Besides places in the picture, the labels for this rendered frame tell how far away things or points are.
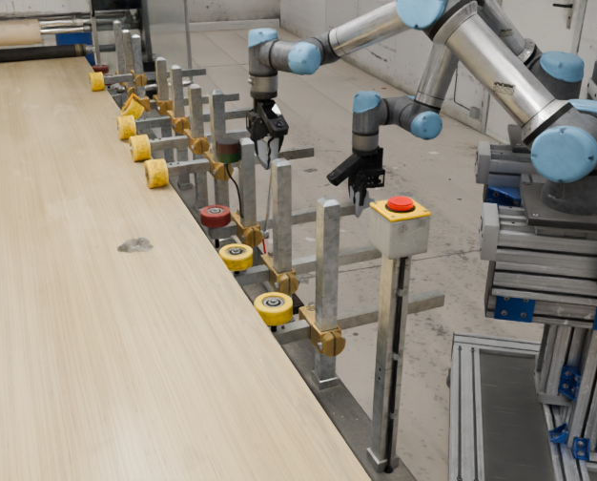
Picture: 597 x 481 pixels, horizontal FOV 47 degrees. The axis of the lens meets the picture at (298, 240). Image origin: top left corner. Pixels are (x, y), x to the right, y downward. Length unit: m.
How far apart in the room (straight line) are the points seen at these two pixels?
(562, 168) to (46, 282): 1.10
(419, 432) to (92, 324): 1.41
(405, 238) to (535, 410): 1.37
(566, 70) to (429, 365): 1.31
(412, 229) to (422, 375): 1.73
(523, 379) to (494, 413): 0.22
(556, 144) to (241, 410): 0.77
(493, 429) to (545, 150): 1.06
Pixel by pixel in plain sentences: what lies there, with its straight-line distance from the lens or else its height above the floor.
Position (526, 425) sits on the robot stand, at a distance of 2.28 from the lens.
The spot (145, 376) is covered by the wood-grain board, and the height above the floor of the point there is 0.90.
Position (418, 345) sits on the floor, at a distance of 2.92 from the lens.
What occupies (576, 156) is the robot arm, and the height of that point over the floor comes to 1.21.
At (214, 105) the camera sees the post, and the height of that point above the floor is 1.14.
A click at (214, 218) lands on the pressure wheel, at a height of 0.90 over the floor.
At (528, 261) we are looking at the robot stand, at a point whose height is 0.91.
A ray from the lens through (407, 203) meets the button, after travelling 1.06.
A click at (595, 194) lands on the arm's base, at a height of 1.09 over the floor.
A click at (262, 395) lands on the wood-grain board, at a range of 1.18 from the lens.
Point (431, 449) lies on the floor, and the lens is 2.44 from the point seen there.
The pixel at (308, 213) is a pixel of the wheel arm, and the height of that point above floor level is 0.86.
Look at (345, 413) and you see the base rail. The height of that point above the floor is 0.70.
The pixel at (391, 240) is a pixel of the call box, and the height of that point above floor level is 1.19.
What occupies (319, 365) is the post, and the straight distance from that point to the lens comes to 1.49.
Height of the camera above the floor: 1.64
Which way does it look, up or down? 26 degrees down
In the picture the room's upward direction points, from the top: straight up
